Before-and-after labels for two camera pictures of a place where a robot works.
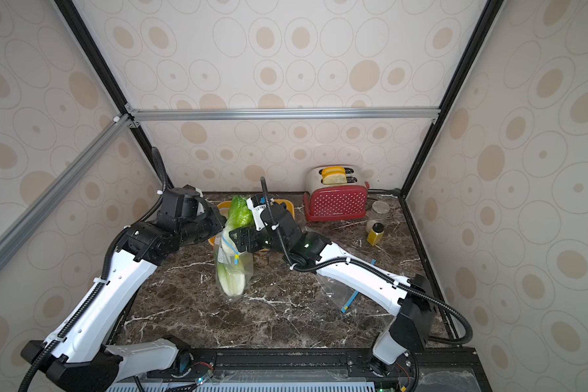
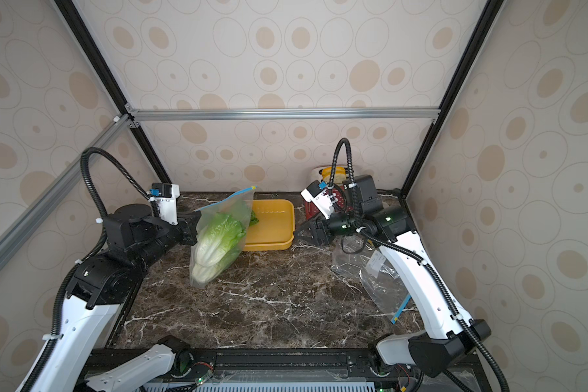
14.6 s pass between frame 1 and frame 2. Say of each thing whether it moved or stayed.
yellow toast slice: stayed
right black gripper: moved
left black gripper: stayed
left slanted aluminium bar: stayed
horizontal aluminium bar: stayed
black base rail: stayed
